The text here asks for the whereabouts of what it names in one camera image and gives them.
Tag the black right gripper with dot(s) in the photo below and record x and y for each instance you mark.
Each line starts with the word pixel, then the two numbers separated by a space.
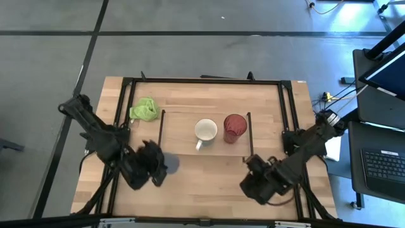
pixel 262 188

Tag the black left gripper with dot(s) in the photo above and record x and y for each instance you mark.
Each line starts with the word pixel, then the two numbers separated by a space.
pixel 139 171

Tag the white ceramic mug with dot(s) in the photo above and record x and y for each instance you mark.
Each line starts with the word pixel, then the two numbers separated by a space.
pixel 205 130

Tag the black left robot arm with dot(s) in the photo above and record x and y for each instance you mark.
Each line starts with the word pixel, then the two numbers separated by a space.
pixel 98 136

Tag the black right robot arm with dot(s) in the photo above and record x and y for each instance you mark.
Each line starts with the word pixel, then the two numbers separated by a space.
pixel 310 149

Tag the green crumpled cloth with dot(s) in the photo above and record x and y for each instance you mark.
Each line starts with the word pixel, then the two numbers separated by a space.
pixel 145 109

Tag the red faceted plastic tumbler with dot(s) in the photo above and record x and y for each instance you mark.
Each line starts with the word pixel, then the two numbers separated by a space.
pixel 235 126

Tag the white paper sheet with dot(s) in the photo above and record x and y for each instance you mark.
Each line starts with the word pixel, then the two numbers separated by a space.
pixel 333 147

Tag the black laptop keyboard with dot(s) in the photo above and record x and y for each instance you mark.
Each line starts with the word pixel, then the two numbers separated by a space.
pixel 379 164

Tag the black computer monitor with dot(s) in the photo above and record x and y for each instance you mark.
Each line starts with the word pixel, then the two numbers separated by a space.
pixel 390 76

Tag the black monitor stand pole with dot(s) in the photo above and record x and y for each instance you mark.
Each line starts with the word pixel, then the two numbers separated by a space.
pixel 386 39

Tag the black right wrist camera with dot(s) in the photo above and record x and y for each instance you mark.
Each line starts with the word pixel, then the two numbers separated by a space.
pixel 257 163

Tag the wooden shelf with black frame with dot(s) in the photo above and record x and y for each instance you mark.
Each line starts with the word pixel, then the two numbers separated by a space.
pixel 186 139

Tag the black front rail bar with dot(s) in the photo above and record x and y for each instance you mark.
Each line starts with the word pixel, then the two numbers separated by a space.
pixel 202 221

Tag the black metal table frame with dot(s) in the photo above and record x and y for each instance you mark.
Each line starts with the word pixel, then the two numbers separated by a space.
pixel 209 80

